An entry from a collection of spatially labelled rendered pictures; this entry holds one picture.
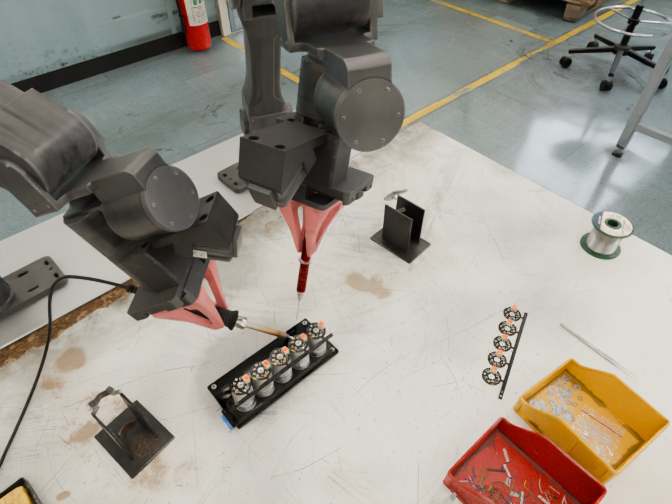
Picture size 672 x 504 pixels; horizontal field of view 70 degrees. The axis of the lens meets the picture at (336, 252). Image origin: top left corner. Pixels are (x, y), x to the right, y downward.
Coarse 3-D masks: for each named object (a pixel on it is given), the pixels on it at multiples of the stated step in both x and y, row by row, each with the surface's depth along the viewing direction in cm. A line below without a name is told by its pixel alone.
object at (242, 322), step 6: (240, 318) 57; (246, 318) 57; (240, 324) 57; (246, 324) 57; (252, 324) 57; (258, 324) 58; (258, 330) 58; (264, 330) 58; (270, 330) 58; (276, 330) 58; (276, 336) 58; (282, 336) 58
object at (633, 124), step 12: (660, 60) 191; (660, 72) 193; (648, 84) 198; (648, 96) 200; (636, 108) 206; (636, 120) 209; (624, 132) 215; (648, 132) 208; (660, 132) 205; (624, 144) 217
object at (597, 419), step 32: (544, 384) 61; (576, 384) 61; (608, 384) 57; (544, 416) 55; (576, 416) 58; (608, 416) 58; (640, 416) 55; (576, 448) 52; (608, 448) 56; (640, 448) 50; (608, 480) 50
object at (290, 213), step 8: (360, 192) 50; (280, 208) 49; (288, 208) 48; (296, 208) 49; (304, 208) 53; (288, 216) 49; (296, 216) 50; (304, 216) 53; (288, 224) 50; (296, 224) 50; (304, 224) 53; (296, 232) 51; (296, 240) 52; (296, 248) 53
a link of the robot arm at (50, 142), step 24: (0, 96) 39; (24, 96) 40; (0, 120) 38; (24, 120) 39; (48, 120) 40; (72, 120) 41; (0, 144) 37; (24, 144) 38; (48, 144) 39; (72, 144) 41; (96, 144) 44; (24, 168) 38; (48, 168) 39; (72, 168) 42; (48, 192) 40
